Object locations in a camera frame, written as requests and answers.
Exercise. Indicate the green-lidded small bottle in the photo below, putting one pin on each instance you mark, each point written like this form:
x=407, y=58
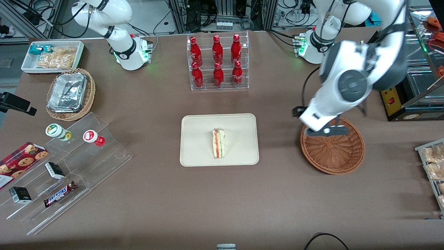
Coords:
x=55, y=131

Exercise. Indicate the clear bag of crackers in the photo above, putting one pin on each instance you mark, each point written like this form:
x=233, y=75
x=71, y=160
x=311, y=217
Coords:
x=57, y=59

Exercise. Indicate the red cookie box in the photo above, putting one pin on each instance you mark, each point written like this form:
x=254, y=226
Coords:
x=19, y=163

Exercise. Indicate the small grey device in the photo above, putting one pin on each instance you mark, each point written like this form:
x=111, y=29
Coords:
x=226, y=247

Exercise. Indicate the round brown wicker basket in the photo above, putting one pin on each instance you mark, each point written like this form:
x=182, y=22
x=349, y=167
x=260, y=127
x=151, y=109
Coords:
x=333, y=156

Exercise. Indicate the small black box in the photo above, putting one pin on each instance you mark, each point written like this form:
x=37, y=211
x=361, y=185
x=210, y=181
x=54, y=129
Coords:
x=54, y=170
x=20, y=195

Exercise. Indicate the clear acrylic bottle rack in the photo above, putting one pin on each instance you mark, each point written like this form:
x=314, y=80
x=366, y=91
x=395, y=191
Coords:
x=225, y=88

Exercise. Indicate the teal snack packet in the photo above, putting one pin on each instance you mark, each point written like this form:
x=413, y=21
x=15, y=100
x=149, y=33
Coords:
x=36, y=49

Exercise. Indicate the clear bag of pastry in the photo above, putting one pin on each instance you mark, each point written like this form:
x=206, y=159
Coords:
x=433, y=154
x=435, y=171

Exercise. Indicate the black food warmer cabinet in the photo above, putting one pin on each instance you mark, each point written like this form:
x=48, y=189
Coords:
x=393, y=104

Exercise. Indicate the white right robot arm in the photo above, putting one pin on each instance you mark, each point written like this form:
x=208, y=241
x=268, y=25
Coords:
x=121, y=52

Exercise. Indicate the red cola bottle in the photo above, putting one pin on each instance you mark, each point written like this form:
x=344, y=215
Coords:
x=197, y=77
x=218, y=76
x=195, y=52
x=217, y=51
x=236, y=50
x=237, y=75

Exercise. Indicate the beige rectangular tray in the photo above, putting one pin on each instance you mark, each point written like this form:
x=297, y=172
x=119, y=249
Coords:
x=197, y=140

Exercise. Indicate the wicker basket with foil trays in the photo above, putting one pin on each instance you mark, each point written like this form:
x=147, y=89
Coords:
x=91, y=93

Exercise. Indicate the white rectangular snack bin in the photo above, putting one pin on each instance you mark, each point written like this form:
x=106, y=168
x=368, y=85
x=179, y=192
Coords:
x=27, y=66

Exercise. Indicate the Snickers chocolate bar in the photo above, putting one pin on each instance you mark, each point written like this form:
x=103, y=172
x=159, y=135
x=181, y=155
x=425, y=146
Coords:
x=59, y=194

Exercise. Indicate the clear acrylic stepped stand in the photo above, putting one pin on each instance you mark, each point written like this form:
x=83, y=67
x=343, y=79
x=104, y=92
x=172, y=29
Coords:
x=104, y=163

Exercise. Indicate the triangular sandwich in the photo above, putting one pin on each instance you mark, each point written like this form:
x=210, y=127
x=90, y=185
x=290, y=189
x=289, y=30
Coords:
x=219, y=144

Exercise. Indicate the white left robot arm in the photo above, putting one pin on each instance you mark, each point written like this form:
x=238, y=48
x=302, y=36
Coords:
x=352, y=85

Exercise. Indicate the red-lidded small bottle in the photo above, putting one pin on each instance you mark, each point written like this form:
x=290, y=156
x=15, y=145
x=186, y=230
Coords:
x=92, y=136

